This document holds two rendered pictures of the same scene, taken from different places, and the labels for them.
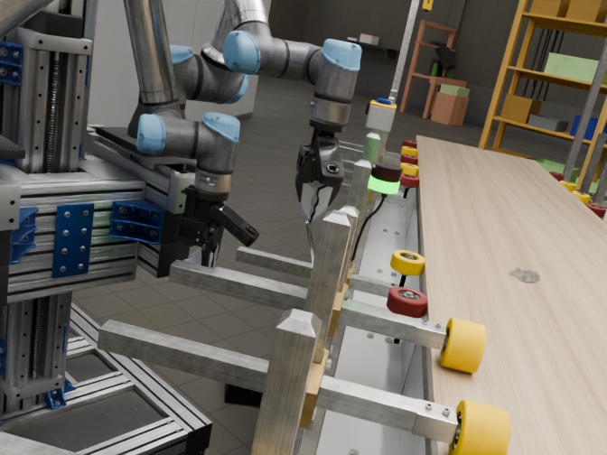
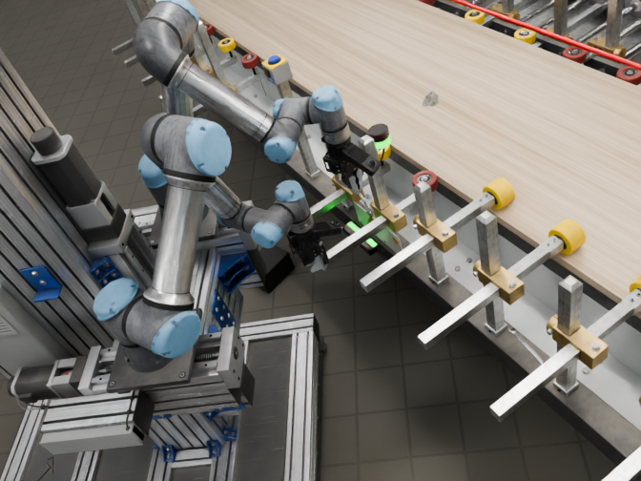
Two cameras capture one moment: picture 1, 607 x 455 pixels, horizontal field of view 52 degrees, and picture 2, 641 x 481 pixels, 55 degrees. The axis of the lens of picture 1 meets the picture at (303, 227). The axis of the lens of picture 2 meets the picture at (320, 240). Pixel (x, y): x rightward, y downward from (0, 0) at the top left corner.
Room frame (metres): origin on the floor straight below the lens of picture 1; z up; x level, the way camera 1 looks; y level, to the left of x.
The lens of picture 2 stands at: (-0.01, 0.72, 2.24)
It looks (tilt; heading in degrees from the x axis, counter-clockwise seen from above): 44 degrees down; 335
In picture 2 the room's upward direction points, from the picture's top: 21 degrees counter-clockwise
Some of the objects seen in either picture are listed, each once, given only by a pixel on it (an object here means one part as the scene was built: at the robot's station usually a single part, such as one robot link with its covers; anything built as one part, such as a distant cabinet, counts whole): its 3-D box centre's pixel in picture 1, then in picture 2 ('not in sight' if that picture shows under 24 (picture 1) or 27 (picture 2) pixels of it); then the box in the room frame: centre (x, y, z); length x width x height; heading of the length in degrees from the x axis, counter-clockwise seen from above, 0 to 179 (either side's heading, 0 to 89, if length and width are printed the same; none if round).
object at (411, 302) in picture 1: (403, 318); (426, 190); (1.17, -0.24, 0.85); 0.08 x 0.08 x 0.11
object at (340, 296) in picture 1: (327, 303); (434, 231); (0.96, -0.06, 0.95); 0.14 x 0.06 x 0.05; 174
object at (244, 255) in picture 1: (321, 274); (339, 197); (1.44, -0.07, 0.81); 0.44 x 0.03 x 0.04; 84
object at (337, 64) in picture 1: (337, 70); (328, 108); (1.23, 0.00, 1.31); 0.09 x 0.08 x 0.11; 37
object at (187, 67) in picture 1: (168, 72); (164, 174); (1.57, 0.40, 1.20); 0.13 x 0.12 x 0.14; 127
